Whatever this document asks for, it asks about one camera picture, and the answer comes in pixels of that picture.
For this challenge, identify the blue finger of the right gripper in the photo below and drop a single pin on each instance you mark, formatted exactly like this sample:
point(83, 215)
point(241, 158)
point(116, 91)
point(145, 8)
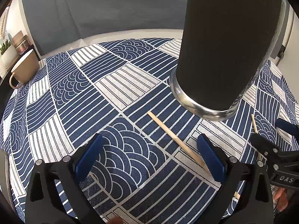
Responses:
point(265, 147)
point(290, 128)

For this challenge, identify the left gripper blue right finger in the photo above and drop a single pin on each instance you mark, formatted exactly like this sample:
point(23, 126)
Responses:
point(255, 204)

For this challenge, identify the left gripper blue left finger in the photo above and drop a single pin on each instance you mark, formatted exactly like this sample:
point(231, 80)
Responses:
point(43, 203)

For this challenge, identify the wooden chopstick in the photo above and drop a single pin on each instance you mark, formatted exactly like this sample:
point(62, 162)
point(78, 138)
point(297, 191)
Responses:
point(255, 131)
point(176, 139)

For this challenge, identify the black metal utensil cup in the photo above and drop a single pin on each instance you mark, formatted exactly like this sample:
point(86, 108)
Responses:
point(224, 46)

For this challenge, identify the right hand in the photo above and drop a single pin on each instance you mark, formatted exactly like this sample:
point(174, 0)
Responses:
point(282, 196)

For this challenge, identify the left hand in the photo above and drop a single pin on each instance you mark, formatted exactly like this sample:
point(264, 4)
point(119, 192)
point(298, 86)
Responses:
point(115, 220)

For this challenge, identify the blue patterned tablecloth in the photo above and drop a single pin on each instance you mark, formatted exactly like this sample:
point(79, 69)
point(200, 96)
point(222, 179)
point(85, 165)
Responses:
point(113, 88)

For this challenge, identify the beige mug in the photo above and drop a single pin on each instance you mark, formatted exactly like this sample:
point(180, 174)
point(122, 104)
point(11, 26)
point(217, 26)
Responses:
point(25, 69)

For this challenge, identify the small potted plant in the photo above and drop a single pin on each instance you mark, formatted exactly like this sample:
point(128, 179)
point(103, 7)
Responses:
point(8, 54)

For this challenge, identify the copper lidded jar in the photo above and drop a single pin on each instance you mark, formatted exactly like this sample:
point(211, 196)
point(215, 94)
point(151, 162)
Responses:
point(20, 42)

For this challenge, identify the grey wall cloth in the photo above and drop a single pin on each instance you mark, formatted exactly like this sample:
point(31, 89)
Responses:
point(55, 23)

